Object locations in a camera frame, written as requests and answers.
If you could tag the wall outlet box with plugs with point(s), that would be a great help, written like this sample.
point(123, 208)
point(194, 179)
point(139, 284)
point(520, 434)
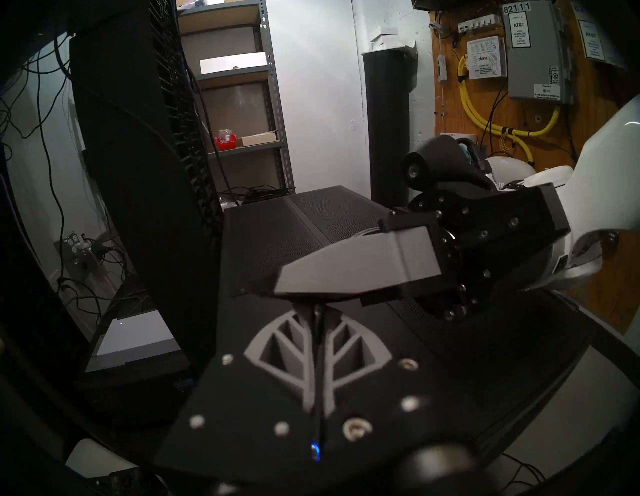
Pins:
point(80, 252)

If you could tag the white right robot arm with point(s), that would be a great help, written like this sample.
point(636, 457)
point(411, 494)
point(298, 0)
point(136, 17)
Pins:
point(610, 160)

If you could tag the black wall router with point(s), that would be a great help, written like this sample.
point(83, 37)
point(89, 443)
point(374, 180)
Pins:
point(450, 4)

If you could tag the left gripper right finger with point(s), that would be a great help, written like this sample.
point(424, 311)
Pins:
point(390, 405)

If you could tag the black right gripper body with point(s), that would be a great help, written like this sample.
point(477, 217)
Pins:
point(490, 235)

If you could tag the white flat box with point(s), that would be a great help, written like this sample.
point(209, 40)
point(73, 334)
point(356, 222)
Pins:
point(232, 63)

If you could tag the black server rack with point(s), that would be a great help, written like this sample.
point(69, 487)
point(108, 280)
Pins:
point(150, 175)

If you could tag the black workstation tower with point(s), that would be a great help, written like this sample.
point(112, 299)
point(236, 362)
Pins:
point(280, 235)

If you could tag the small white box stack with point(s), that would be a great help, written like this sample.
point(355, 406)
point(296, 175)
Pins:
point(385, 37)

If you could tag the tan flat box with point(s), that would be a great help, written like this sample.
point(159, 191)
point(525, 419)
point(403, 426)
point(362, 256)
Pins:
point(257, 139)

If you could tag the small red box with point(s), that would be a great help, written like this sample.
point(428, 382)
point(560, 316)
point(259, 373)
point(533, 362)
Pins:
point(226, 141)

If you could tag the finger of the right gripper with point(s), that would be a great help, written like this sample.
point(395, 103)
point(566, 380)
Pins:
point(360, 265)

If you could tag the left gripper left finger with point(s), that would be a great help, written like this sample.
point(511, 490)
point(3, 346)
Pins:
point(250, 410)

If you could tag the white oval router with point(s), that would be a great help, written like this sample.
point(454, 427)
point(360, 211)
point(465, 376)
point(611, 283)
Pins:
point(510, 170)

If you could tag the white patch block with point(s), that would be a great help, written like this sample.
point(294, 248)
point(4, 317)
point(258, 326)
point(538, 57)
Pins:
point(477, 23)

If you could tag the white flat rack device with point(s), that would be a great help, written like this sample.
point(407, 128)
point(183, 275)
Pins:
point(135, 335)

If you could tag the tall black cylinder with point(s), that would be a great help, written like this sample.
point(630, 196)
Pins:
point(390, 125)

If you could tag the grey telecom wall box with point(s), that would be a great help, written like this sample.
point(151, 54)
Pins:
point(537, 55)

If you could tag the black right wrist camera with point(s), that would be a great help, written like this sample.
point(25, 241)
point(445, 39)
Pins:
point(440, 162)

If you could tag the grey metal shelf unit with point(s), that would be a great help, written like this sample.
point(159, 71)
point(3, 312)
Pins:
point(274, 100)

